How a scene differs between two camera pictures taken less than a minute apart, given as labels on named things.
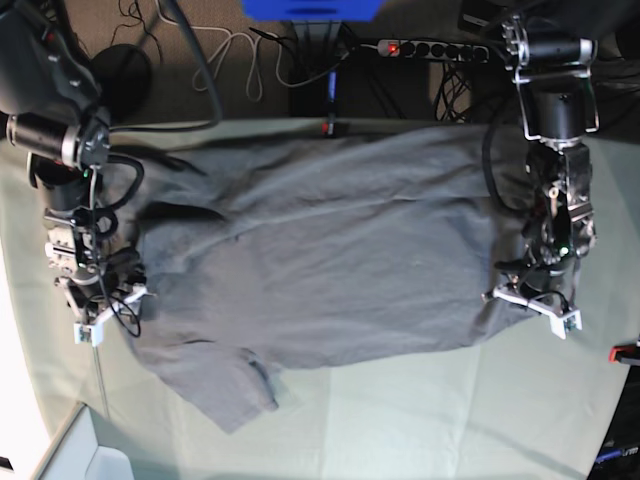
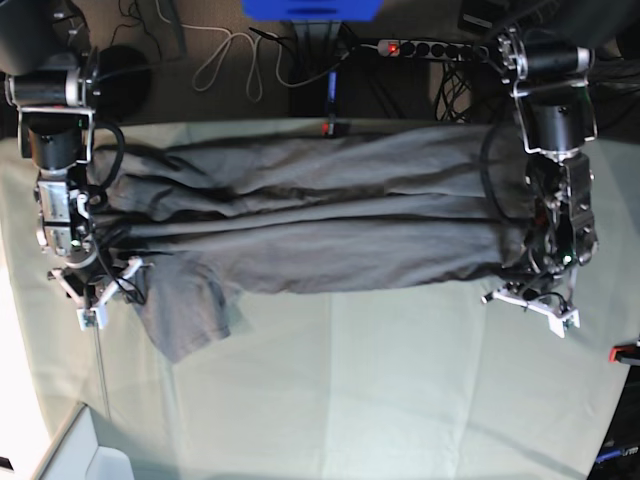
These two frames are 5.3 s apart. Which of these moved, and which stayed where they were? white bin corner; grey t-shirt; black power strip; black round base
Moved: grey t-shirt
Stayed: white bin corner; black power strip; black round base
